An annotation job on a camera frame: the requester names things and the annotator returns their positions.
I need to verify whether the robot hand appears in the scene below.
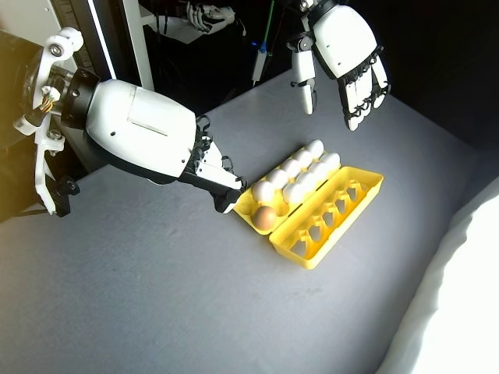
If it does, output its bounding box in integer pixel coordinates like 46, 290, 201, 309
286, 3, 391, 132
84, 79, 248, 214

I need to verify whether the brown yellow egg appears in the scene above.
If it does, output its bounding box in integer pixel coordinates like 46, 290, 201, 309
253, 206, 278, 229

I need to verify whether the spare white robot hand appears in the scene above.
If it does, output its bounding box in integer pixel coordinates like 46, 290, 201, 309
185, 0, 237, 36

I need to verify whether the yellow egg carton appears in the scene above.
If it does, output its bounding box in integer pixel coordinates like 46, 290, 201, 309
232, 143, 385, 271

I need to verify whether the black column with light strip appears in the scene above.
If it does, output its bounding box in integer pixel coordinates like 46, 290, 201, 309
62, 0, 119, 81

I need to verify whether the white cabinet panel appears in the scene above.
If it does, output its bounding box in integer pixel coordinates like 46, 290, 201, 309
0, 0, 70, 46

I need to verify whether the grey table cloth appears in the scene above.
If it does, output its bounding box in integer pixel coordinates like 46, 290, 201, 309
0, 69, 499, 374

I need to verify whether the white sheet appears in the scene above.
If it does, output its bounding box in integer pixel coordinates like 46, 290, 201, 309
374, 185, 499, 374

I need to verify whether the green cable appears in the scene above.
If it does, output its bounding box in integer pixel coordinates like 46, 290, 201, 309
260, 0, 276, 52

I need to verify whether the white frame post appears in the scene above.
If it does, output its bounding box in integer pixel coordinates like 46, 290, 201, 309
121, 0, 156, 91

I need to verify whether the white cable adapter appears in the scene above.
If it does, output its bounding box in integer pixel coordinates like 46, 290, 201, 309
250, 49, 271, 89

